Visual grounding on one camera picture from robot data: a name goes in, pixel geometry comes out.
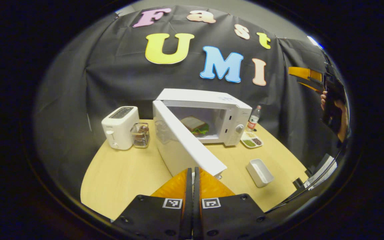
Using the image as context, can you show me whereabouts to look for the lettuce sandwich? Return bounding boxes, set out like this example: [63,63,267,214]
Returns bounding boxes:
[180,116,210,137]

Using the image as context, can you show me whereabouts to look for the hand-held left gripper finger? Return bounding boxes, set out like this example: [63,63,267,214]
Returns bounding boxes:
[193,167,275,240]
[112,168,193,240]

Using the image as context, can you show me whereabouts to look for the clear water bottle red label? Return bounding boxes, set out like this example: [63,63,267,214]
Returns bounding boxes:
[247,105,262,131]

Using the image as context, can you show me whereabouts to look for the white toaster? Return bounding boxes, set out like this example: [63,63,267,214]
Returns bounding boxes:
[101,106,140,151]

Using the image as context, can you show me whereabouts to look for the black backdrop cloth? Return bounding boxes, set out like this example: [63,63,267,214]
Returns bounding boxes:
[34,5,346,200]

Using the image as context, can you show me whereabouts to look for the small ceiling light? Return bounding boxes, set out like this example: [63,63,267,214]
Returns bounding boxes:
[307,35,323,49]

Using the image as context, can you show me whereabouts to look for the white divided dish of beans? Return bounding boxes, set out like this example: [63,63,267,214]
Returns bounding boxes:
[240,131,264,149]

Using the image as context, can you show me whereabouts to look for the white microwave oven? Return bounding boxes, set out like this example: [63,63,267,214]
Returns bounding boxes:
[152,88,253,179]

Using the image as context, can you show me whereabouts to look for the white striped panel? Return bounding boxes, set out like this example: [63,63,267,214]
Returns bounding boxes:
[304,154,339,191]

